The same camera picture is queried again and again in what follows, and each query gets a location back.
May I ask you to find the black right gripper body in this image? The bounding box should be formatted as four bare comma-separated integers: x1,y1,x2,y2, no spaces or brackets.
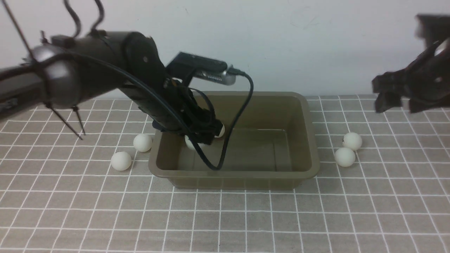
372,39,450,113

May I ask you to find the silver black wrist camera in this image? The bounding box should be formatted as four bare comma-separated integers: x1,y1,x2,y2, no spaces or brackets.
166,52,245,86

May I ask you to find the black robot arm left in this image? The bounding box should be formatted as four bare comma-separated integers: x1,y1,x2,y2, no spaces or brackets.
1,31,229,144

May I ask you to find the black camera cable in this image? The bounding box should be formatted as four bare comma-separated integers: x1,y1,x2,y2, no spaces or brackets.
70,53,254,171

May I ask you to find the grey checked tablecloth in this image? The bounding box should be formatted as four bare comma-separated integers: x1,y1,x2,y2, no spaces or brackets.
0,96,450,253

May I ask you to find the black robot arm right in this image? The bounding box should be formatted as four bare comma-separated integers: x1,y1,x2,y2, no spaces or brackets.
372,13,450,113

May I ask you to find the olive green plastic bin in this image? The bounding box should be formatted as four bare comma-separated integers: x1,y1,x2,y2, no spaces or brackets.
148,92,320,190

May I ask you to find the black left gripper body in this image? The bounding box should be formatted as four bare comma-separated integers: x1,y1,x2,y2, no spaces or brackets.
165,79,223,145

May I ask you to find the white ball with logo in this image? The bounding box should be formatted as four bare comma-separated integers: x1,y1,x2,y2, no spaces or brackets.
215,125,226,139

